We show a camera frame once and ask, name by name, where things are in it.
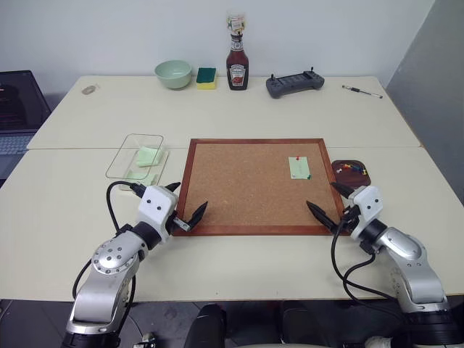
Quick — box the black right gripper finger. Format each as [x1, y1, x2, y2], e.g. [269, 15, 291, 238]
[331, 182, 355, 200]
[306, 200, 341, 234]

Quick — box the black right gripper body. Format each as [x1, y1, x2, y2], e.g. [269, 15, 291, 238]
[338, 204, 360, 233]

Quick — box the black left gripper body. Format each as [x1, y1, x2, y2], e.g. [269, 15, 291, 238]
[165, 208, 192, 236]

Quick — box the green sticky note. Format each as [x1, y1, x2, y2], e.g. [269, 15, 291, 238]
[288, 156, 312, 181]

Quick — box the wood framed cork board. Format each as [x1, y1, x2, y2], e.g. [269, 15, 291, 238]
[170, 138, 351, 237]

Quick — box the clear glass jar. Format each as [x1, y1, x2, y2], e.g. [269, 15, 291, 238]
[225, 10, 247, 36]

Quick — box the brown dish of pushpins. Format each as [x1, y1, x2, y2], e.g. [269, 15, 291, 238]
[331, 159, 373, 186]

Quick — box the clear glass tray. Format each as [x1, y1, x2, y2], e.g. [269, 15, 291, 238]
[104, 133, 171, 192]

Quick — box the black and silver pen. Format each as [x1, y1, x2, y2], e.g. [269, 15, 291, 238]
[341, 85, 384, 99]

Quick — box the dark rounded shape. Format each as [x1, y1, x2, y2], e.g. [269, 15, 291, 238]
[184, 303, 228, 348]

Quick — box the pale green bowl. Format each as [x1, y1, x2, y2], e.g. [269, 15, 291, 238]
[154, 59, 192, 91]

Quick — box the yellow and green sponge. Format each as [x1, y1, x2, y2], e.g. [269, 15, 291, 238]
[196, 66, 218, 91]

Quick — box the grey handheld controller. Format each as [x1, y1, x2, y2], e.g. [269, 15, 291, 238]
[265, 66, 326, 99]

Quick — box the red ketchup bottle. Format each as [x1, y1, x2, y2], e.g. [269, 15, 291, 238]
[225, 31, 251, 91]

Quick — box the grey partition panel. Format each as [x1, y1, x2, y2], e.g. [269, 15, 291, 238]
[386, 0, 464, 204]

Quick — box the dark laptop computer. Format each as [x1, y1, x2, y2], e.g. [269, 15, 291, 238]
[0, 70, 51, 182]

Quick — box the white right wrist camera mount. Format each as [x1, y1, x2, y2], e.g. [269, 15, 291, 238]
[348, 185, 384, 240]

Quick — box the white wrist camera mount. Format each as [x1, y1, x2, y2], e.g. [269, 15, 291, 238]
[348, 185, 384, 240]
[137, 185, 179, 243]

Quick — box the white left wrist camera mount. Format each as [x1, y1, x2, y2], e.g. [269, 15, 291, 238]
[137, 185, 179, 243]

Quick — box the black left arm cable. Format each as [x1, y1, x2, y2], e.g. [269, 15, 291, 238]
[72, 180, 146, 327]

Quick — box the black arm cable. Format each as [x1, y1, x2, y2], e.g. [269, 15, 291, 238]
[330, 213, 414, 327]
[72, 180, 146, 327]

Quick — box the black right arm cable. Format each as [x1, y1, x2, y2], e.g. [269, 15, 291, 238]
[330, 213, 414, 327]

